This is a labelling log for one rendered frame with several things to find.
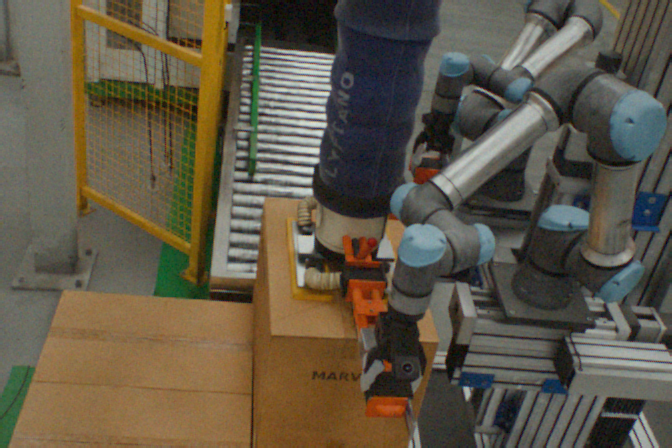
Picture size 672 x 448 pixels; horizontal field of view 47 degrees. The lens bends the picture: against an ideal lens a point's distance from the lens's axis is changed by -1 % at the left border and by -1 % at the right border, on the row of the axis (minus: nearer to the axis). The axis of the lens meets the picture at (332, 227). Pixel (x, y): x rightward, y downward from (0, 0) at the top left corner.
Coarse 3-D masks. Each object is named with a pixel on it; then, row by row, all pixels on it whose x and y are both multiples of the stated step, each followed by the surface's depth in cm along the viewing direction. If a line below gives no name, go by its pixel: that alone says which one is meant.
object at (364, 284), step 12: (348, 264) 181; (360, 264) 181; (372, 264) 181; (348, 276) 177; (360, 276) 178; (372, 276) 179; (384, 276) 178; (348, 288) 175; (360, 288) 175; (372, 288) 176; (384, 288) 176; (348, 300) 177
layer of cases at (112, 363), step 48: (48, 336) 224; (96, 336) 227; (144, 336) 230; (192, 336) 233; (240, 336) 236; (48, 384) 209; (96, 384) 212; (144, 384) 214; (192, 384) 217; (240, 384) 220; (48, 432) 196; (96, 432) 198; (144, 432) 200; (192, 432) 203; (240, 432) 205
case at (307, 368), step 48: (288, 288) 194; (336, 288) 197; (288, 336) 180; (336, 336) 182; (432, 336) 186; (288, 384) 188; (336, 384) 190; (288, 432) 198; (336, 432) 199; (384, 432) 201
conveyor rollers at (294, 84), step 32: (288, 64) 424; (320, 64) 428; (288, 96) 387; (320, 96) 396; (288, 128) 357; (320, 128) 366; (256, 160) 333; (288, 160) 334; (256, 192) 310; (288, 192) 311; (256, 224) 288; (256, 256) 273
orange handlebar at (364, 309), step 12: (348, 240) 191; (360, 240) 192; (348, 252) 187; (360, 300) 171; (372, 300) 172; (360, 312) 168; (372, 312) 168; (360, 324) 165; (372, 324) 169; (384, 360) 158; (384, 408) 146; (396, 408) 146
